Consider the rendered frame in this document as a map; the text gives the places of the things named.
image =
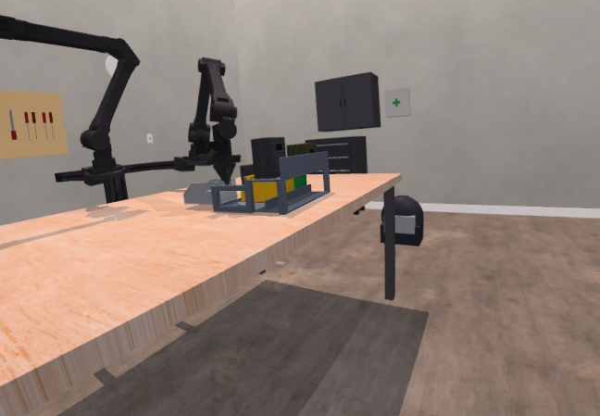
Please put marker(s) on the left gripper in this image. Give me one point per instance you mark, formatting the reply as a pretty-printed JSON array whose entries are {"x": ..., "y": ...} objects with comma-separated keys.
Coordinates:
[{"x": 224, "y": 168}]

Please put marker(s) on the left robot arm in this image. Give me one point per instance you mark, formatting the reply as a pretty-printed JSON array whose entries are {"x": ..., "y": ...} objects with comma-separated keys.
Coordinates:
[{"x": 223, "y": 112}]

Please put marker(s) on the green open bin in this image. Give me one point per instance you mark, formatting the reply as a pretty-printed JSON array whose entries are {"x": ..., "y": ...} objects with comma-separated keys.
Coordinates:
[{"x": 299, "y": 181}]

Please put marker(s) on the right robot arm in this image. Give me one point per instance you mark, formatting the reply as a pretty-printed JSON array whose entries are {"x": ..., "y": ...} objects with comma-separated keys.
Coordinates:
[{"x": 92, "y": 138}]

